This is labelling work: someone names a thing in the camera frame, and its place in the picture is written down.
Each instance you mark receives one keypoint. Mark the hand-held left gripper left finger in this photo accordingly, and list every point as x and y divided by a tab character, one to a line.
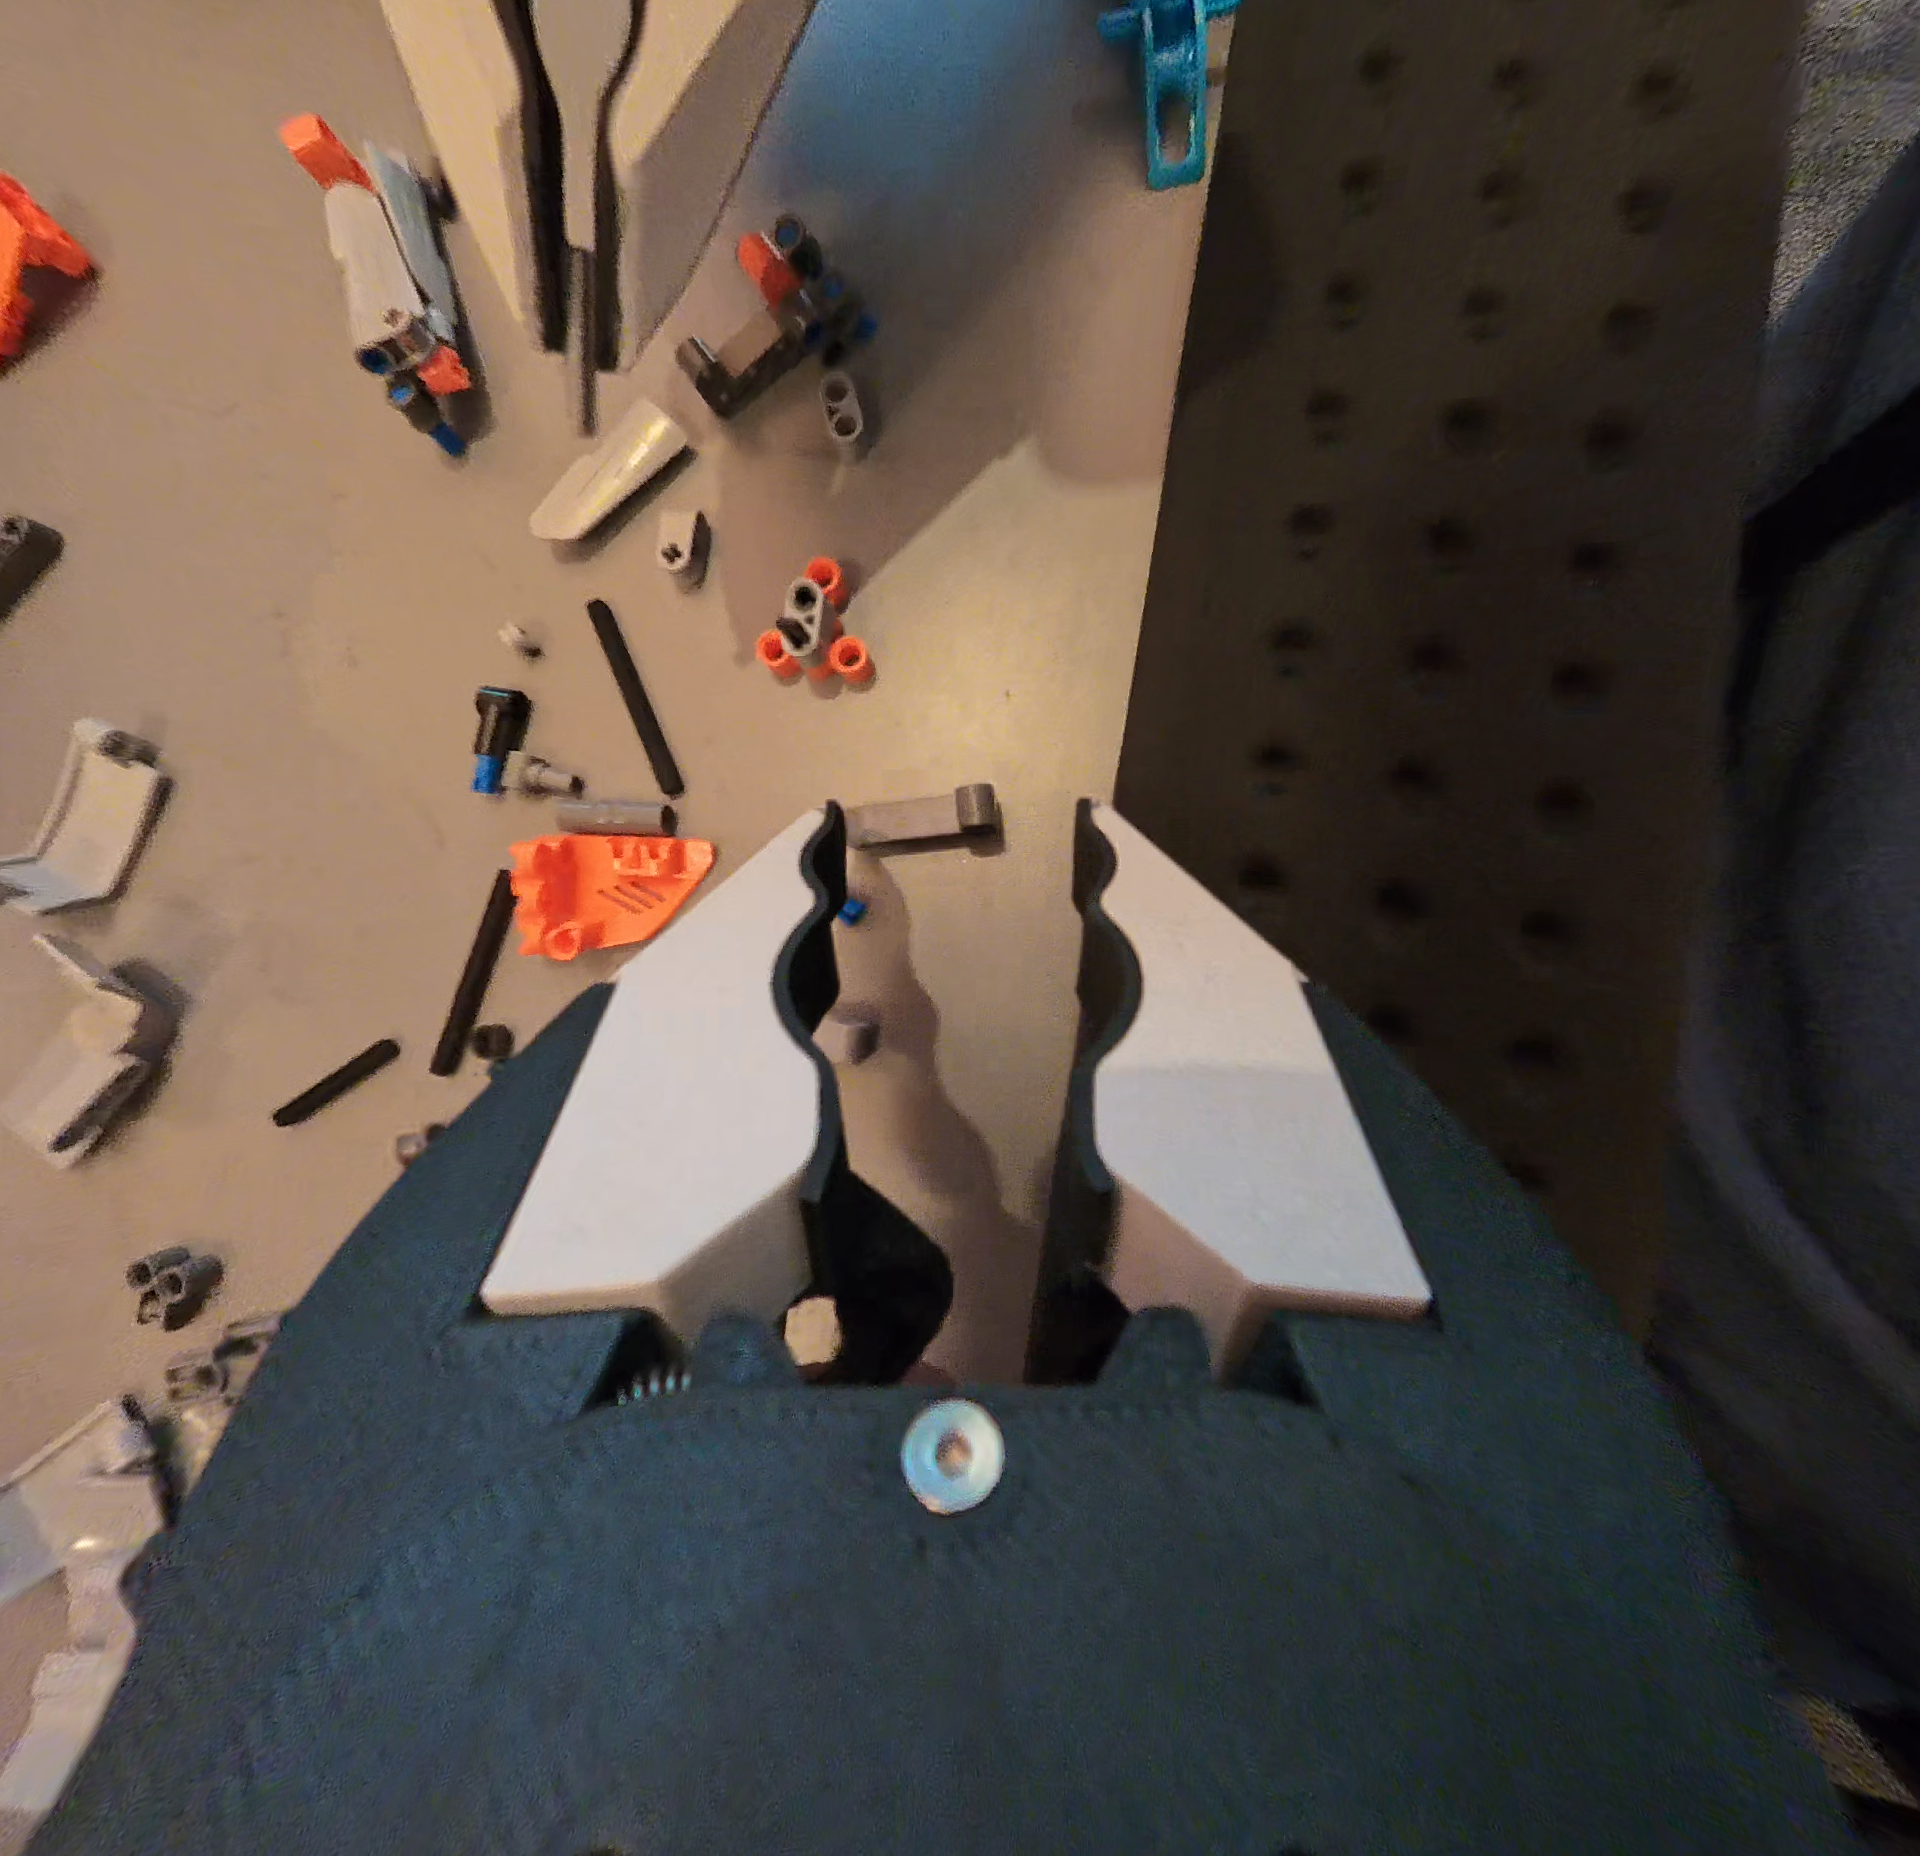
677	1106

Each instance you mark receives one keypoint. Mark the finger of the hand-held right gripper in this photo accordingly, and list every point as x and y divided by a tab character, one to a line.
451	25
720	57

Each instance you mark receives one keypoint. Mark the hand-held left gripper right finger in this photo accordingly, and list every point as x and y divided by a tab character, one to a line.
1244	1132

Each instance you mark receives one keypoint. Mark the dark grey angled beam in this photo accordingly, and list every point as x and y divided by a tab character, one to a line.
915	825

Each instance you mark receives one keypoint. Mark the black axle pin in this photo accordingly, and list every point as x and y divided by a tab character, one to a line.
438	194

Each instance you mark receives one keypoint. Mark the orange angled panel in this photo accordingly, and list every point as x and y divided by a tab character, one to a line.
604	894

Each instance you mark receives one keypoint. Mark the medium black axle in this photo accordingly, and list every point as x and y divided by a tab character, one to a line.
472	970

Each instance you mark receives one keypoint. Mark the white grey orange block assembly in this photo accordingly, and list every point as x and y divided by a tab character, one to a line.
376	262

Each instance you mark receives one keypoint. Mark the grey orange blue block assembly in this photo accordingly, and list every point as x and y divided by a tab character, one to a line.
756	342

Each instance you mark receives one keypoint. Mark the grey tube sleeve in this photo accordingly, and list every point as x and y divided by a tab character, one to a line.
612	814

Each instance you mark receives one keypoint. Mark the short black axle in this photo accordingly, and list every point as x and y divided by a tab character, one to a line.
334	1086

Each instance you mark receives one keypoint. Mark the small grey axle connector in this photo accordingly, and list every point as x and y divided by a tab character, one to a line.
550	771

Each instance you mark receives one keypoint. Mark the light grey two-hole connector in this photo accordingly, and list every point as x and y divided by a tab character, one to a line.
844	413

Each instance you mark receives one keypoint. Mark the long black axle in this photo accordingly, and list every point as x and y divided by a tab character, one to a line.
632	693

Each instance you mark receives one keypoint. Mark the black connector with blue pin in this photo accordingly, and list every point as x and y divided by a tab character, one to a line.
501	727

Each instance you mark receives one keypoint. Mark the light grey curved blade panel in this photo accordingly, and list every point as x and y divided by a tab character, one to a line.
610	465

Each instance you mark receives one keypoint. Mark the cyan plastic brick tool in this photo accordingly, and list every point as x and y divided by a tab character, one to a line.
1166	82

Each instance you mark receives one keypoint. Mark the orange wedge block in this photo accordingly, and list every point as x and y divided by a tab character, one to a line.
38	262

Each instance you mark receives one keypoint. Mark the light grey cross-hole connector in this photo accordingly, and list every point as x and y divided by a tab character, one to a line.
680	544

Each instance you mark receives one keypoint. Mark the tiny grey bush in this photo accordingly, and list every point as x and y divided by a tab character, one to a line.
519	639

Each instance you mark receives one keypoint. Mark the orange bush grey connector assembly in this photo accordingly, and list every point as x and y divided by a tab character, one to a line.
807	618

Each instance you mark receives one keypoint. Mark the grey pin connector block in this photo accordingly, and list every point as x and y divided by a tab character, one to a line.
222	1352

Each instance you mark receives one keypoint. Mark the grey double connector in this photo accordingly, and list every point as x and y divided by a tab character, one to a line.
173	1282

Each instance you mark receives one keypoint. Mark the light grey box panel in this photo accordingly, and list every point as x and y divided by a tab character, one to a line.
81	1060

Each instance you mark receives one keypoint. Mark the black dimpled mat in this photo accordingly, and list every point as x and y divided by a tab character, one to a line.
1428	536

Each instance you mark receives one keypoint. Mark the light grey curved fender panel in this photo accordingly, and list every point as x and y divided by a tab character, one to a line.
91	819

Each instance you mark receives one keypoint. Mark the dark grey short beam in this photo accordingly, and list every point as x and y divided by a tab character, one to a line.
22	555

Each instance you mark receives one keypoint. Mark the light grey curved shell panel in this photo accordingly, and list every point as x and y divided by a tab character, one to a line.
86	1494

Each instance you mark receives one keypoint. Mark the light grey stepped panel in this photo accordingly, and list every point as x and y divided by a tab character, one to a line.
68	1705

